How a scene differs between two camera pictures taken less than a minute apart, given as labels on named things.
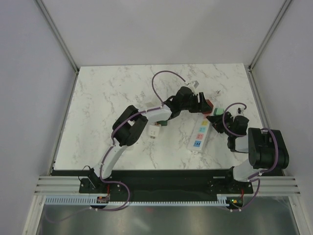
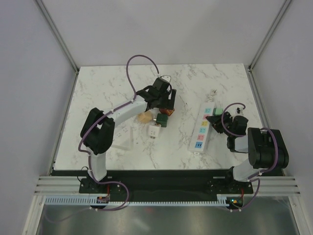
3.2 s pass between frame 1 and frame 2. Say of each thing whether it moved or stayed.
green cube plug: stayed
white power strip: stayed
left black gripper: moved
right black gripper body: stayed
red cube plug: moved
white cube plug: stayed
